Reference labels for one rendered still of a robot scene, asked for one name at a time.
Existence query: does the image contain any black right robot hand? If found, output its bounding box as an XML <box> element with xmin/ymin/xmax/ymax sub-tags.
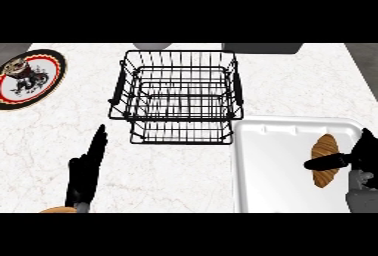
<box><xmin>303</xmin><ymin>127</ymin><xmax>378</xmax><ymax>190</ymax></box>

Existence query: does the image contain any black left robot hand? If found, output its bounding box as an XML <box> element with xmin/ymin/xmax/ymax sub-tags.
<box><xmin>64</xmin><ymin>124</ymin><xmax>109</xmax><ymax>208</ymax></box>

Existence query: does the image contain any brown croissant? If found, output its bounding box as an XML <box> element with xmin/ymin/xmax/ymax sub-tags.
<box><xmin>310</xmin><ymin>133</ymin><xmax>343</xmax><ymax>189</ymax></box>

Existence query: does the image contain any white tray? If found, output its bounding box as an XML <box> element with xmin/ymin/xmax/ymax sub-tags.
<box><xmin>232</xmin><ymin>115</ymin><xmax>368</xmax><ymax>214</ymax></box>

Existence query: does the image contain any tan rounded object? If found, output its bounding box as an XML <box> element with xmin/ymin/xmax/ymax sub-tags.
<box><xmin>39</xmin><ymin>206</ymin><xmax>78</xmax><ymax>214</ymax></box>

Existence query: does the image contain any round decorated plate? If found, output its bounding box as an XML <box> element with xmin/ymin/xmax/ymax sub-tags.
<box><xmin>0</xmin><ymin>48</ymin><xmax>68</xmax><ymax>111</ymax></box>

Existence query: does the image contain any dark grey appliance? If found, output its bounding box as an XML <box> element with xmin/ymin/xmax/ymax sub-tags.
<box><xmin>220</xmin><ymin>43</ymin><xmax>304</xmax><ymax>55</ymax></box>

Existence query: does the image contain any grey rounded object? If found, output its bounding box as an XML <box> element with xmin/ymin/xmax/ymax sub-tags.
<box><xmin>132</xmin><ymin>43</ymin><xmax>174</xmax><ymax>51</ymax></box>

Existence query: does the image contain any black tiered wire basket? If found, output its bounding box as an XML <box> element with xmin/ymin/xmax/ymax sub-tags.
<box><xmin>107</xmin><ymin>49</ymin><xmax>247</xmax><ymax>146</ymax></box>

